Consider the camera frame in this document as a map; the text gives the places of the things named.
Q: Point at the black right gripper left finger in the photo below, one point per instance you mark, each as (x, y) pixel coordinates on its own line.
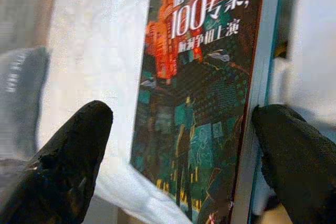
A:
(60, 171)

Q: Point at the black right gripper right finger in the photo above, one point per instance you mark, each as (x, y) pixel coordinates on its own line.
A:
(296, 161)

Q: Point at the grey plush pillow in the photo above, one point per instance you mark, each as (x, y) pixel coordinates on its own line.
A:
(21, 90)

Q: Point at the dark paperback book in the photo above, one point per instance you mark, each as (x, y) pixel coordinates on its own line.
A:
(197, 90)

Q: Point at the white quilted mattress pad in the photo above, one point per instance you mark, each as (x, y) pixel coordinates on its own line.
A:
(99, 51)

